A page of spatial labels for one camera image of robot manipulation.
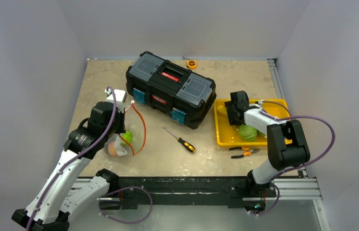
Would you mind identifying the black plastic toolbox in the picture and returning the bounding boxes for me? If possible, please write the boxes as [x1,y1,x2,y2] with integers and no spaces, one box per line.
[125,51,217,129]

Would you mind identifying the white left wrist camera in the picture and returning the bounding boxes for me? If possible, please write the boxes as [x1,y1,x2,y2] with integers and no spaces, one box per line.
[104,88,127,112]

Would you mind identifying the clear orange zip top bag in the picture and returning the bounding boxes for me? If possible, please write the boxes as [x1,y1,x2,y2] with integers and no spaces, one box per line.
[102,100,147,157]

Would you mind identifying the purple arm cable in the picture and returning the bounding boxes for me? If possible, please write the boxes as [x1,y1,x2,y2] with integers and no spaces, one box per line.
[257,100,336,182]
[25,86,118,231]

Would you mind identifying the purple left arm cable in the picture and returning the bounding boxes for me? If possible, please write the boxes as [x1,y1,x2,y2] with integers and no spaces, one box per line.
[25,86,118,231]

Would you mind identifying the yellow plastic tray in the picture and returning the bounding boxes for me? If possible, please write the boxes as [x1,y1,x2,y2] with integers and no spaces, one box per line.
[213,99,289,148]

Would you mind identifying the red pink peach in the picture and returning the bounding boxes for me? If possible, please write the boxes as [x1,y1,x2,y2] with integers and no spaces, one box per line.
[107,142,125,157]

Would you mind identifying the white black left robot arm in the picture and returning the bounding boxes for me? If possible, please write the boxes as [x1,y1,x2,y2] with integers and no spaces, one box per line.
[11,102,125,231]

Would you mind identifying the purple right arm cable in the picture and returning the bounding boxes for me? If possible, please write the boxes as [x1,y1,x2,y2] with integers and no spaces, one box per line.
[257,100,336,182]

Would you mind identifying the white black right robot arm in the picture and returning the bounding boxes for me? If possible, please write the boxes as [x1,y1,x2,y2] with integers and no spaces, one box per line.
[224,91,310,196]

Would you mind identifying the green round cabbage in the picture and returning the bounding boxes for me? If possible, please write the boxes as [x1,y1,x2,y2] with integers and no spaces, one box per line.
[238,125,258,142]

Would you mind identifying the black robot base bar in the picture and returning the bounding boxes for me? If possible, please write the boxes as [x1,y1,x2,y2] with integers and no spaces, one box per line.
[96,169,276,212]

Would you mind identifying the yellow corn cob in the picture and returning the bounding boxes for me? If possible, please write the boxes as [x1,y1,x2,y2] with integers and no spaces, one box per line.
[216,105,228,117]

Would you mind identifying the orange black pliers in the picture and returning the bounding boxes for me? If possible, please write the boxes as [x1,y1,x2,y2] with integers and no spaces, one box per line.
[228,146,260,159]

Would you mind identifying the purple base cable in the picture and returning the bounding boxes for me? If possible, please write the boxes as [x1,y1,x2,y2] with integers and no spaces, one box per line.
[98,186,153,225]

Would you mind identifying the black yellow screwdriver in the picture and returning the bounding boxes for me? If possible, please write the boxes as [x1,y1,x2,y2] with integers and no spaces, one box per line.
[163,128,196,153]

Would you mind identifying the yellow tape measure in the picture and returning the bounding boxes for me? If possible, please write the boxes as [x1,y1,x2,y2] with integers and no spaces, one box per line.
[182,56,198,70]

